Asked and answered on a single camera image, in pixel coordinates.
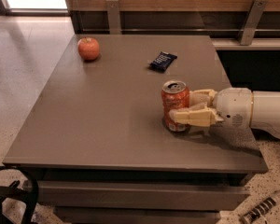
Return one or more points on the red apple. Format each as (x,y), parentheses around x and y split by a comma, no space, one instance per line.
(88,48)

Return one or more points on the grey drawer cabinet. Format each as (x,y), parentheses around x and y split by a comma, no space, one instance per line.
(96,143)

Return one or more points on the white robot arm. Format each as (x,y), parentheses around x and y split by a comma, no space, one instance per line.
(265,114)

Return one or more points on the right metal wall bracket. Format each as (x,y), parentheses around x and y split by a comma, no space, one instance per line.
(253,17)

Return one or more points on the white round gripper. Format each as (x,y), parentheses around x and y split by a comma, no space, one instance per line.
(234,106)

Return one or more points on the red coke can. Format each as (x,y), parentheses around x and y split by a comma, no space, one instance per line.
(174,95)

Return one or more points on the striped tube on floor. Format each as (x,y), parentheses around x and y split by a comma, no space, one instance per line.
(261,209)

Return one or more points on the dark blue snack bar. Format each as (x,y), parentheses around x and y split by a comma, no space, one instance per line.
(163,61)

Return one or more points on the metal wall bracket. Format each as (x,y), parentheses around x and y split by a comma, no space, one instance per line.
(253,17)
(113,14)

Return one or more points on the black chair frame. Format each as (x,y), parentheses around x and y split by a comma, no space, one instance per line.
(28,197)

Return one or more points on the left metal wall bracket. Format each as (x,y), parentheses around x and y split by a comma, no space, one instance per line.
(113,14)

